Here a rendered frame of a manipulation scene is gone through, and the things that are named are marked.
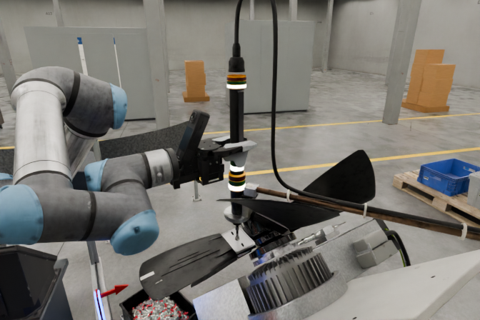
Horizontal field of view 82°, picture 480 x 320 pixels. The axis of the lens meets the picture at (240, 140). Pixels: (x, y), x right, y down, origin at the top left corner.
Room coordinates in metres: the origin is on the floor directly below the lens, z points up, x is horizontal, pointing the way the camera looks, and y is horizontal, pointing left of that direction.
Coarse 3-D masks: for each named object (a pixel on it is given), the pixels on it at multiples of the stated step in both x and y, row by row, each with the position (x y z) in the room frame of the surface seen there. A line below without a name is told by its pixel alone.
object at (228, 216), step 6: (246, 186) 0.60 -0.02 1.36; (258, 186) 0.61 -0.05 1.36; (246, 192) 0.60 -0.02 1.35; (252, 192) 0.59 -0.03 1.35; (246, 198) 0.59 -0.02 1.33; (252, 198) 0.59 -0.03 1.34; (228, 210) 0.63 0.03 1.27; (246, 210) 0.60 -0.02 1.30; (228, 216) 0.60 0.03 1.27; (234, 216) 0.60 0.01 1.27; (240, 216) 0.60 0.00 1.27; (246, 216) 0.60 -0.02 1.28; (234, 222) 0.59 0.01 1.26; (240, 222) 0.59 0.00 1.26
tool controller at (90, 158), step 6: (90, 156) 1.11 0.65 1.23; (84, 162) 1.03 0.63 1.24; (90, 162) 1.04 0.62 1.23; (84, 168) 0.97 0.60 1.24; (78, 174) 0.93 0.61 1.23; (84, 174) 0.94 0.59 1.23; (72, 180) 0.92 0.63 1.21; (78, 180) 0.93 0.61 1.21; (84, 180) 0.94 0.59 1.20; (78, 186) 0.93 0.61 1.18; (84, 186) 0.94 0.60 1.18
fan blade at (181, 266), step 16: (208, 240) 0.62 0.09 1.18; (224, 240) 0.62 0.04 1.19; (160, 256) 0.60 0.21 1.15; (176, 256) 0.57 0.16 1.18; (192, 256) 0.56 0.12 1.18; (208, 256) 0.56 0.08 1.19; (224, 256) 0.56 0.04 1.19; (144, 272) 0.53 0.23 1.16; (160, 272) 0.52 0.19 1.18; (176, 272) 0.51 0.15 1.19; (192, 272) 0.51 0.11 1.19; (208, 272) 0.51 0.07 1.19; (144, 288) 0.47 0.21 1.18; (160, 288) 0.46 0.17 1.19; (176, 288) 0.46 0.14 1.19
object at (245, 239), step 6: (240, 228) 0.67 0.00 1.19; (222, 234) 0.65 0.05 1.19; (228, 234) 0.65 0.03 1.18; (234, 234) 0.65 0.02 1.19; (240, 234) 0.64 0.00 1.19; (246, 234) 0.64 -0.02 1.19; (228, 240) 0.62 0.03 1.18; (234, 240) 0.62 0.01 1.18; (240, 240) 0.62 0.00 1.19; (246, 240) 0.62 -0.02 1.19; (252, 240) 0.62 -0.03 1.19; (234, 246) 0.60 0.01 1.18; (240, 246) 0.60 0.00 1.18; (246, 246) 0.60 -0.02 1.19; (240, 252) 0.58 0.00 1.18
